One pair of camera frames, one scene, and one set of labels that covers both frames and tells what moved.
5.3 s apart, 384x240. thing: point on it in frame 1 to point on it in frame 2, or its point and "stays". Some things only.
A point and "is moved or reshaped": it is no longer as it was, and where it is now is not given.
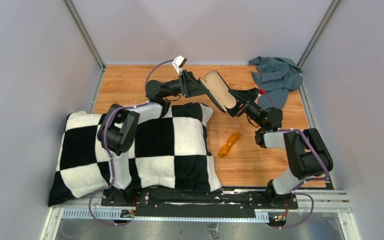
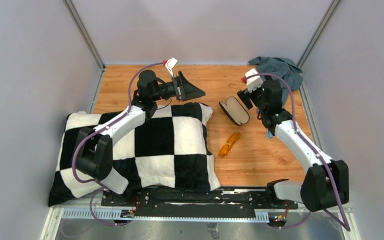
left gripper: x=190 y=87 to x=184 y=90
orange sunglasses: x=229 y=143 stays
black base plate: x=237 y=200 stays
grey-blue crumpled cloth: x=274 y=77 stays
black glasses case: x=218 y=90 is moved or reshaped
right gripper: x=244 y=97 to x=245 y=98
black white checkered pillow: x=172 y=152 stays
